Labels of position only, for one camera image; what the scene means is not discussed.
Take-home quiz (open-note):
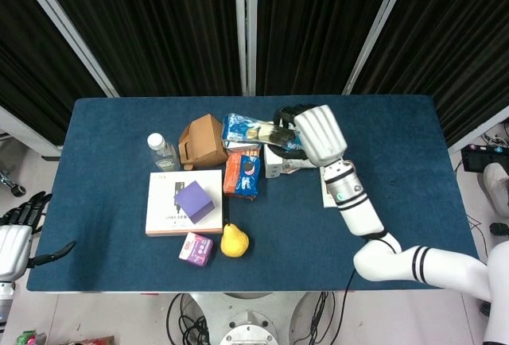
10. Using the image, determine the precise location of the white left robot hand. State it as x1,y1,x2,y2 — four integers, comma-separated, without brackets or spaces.
0,192,76,282

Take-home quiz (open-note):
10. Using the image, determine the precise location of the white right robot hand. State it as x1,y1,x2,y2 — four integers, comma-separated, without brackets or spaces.
272,104,348,169

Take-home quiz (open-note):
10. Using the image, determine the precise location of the long blue cookie box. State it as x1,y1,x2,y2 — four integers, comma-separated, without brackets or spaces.
220,113,305,152

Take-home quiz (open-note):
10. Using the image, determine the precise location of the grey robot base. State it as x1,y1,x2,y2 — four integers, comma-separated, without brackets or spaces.
190,291,315,345

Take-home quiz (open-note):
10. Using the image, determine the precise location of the white small box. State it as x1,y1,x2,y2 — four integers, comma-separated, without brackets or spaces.
278,153,323,175

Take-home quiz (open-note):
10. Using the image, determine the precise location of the white box with blue icons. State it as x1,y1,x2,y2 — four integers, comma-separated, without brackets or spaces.
263,144,286,179

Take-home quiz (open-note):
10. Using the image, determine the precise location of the small blue cookie packet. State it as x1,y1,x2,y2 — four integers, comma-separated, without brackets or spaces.
234,155,262,197

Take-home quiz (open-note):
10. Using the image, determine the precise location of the orange carton box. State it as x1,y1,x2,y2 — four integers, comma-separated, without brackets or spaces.
223,152,262,201

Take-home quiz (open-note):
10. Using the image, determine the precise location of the brown cardboard box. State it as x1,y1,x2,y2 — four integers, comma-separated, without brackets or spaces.
177,114,230,171

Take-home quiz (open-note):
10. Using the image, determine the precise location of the yellow toy pear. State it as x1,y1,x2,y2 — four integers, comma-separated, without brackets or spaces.
220,223,251,258

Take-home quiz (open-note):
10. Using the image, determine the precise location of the purple foam cube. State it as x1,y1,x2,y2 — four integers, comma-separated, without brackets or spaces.
173,180,216,225

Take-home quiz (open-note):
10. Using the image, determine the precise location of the flat white USB hub box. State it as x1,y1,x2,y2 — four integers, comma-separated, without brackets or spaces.
145,169,224,238

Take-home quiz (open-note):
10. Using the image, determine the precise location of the blue table cloth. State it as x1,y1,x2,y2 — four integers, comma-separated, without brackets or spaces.
25,95,480,293

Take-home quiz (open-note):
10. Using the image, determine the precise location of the black electronic device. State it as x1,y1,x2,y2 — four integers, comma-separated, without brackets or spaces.
460,144,509,175

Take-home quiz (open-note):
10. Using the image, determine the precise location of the clear plastic bottle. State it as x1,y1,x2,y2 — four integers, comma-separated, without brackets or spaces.
146,133,181,173

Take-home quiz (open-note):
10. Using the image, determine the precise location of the purple tissue pack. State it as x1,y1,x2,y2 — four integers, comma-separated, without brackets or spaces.
178,231,214,269

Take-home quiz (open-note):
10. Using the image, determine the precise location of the black curtain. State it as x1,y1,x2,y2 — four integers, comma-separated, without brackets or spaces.
0,0,509,147

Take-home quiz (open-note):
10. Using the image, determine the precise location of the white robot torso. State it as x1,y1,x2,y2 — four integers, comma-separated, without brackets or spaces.
483,239,509,345

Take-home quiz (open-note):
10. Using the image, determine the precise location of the white frame post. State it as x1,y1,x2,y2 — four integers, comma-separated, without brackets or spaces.
10,0,120,99
341,0,417,96
233,0,258,97

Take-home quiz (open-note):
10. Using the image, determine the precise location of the black floor cable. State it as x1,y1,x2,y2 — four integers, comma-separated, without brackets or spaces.
309,291,339,345
165,292,211,345

